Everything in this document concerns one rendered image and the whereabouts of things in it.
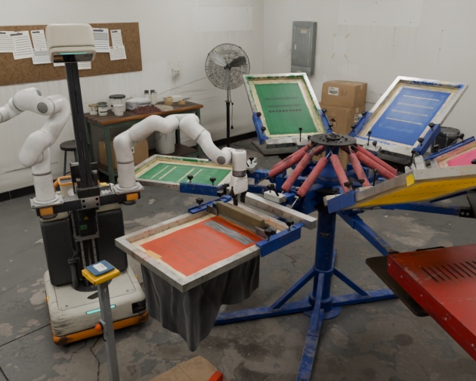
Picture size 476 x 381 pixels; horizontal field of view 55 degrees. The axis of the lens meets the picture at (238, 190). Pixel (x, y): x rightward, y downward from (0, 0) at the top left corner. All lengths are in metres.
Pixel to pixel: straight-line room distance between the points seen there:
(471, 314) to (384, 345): 1.59
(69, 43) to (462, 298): 1.98
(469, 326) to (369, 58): 5.29
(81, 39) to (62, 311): 1.74
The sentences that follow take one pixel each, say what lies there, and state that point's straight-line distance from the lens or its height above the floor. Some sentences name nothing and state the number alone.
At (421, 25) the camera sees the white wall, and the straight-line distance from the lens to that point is 6.34.
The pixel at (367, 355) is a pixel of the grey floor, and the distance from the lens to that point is 3.26.
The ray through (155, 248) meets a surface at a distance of 2.39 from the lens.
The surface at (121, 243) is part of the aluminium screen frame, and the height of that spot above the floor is 0.99.
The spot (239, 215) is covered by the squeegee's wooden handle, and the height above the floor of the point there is 1.03.
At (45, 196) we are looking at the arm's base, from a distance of 2.61.
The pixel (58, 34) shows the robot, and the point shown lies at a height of 1.99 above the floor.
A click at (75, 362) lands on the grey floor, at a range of 3.28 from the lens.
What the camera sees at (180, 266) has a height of 0.96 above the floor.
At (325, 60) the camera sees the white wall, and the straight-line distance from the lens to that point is 7.11.
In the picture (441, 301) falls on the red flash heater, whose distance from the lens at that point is 1.86.
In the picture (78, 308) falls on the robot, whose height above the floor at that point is 0.28.
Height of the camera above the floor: 2.10
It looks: 22 degrees down
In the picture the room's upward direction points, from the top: straight up
